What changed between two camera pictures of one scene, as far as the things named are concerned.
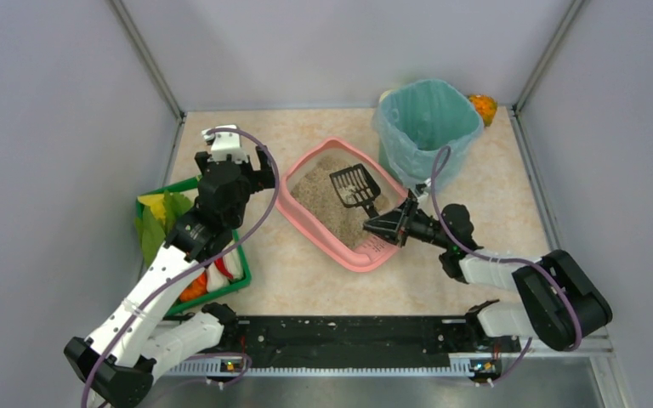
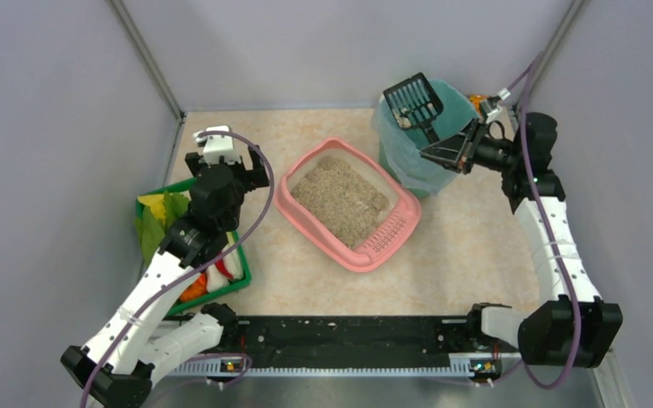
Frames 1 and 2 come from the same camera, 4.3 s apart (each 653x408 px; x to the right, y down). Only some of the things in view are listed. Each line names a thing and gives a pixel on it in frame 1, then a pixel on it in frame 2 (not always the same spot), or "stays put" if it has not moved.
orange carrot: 197,286 stays put
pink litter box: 371,253 stays put
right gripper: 405,221 -> 468,150
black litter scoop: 354,186 -> 415,104
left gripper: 264,174 stays put
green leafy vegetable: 160,212 stays put
